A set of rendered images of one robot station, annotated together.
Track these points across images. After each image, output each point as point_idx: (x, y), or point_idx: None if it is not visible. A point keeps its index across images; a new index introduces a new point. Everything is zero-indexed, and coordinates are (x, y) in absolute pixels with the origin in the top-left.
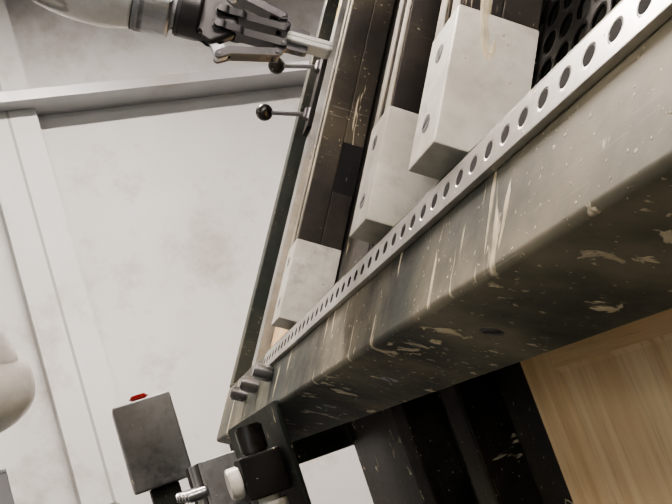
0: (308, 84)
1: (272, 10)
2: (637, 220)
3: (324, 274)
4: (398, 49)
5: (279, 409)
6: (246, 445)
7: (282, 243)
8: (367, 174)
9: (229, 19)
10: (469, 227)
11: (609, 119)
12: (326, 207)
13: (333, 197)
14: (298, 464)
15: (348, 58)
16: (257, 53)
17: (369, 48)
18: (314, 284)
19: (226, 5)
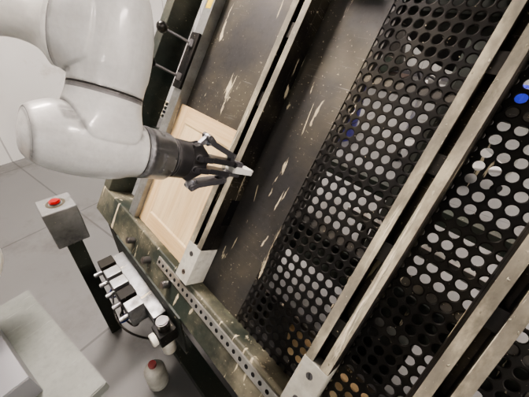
0: (169, 18)
1: (229, 154)
2: None
3: (208, 261)
4: (338, 344)
5: (180, 320)
6: (161, 330)
7: None
8: (301, 387)
9: (203, 164)
10: None
11: None
12: (216, 233)
13: (220, 228)
14: (183, 333)
15: (247, 153)
16: (213, 184)
17: (258, 145)
18: (203, 267)
19: (205, 157)
